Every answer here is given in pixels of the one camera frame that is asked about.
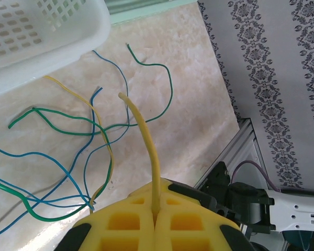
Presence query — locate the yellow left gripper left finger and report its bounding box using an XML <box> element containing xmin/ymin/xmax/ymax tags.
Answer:
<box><xmin>53</xmin><ymin>182</ymin><xmax>156</xmax><ymax>251</ymax></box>

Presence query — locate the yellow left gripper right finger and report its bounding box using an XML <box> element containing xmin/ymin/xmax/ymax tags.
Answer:
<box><xmin>155</xmin><ymin>179</ymin><xmax>254</xmax><ymax>251</ymax></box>

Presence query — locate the yellow cable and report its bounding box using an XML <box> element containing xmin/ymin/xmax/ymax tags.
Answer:
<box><xmin>118</xmin><ymin>92</ymin><xmax>163</xmax><ymax>211</ymax></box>
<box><xmin>43</xmin><ymin>75</ymin><xmax>114</xmax><ymax>211</ymax></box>

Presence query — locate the white plastic basket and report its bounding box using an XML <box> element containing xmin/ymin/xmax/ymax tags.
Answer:
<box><xmin>0</xmin><ymin>0</ymin><xmax>112</xmax><ymax>99</ymax></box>

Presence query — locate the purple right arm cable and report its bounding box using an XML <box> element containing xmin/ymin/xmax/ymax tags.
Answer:
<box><xmin>230</xmin><ymin>160</ymin><xmax>282</xmax><ymax>193</ymax></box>

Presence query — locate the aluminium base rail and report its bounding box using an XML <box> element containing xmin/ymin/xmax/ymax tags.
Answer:
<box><xmin>193</xmin><ymin>117</ymin><xmax>266</xmax><ymax>189</ymax></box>

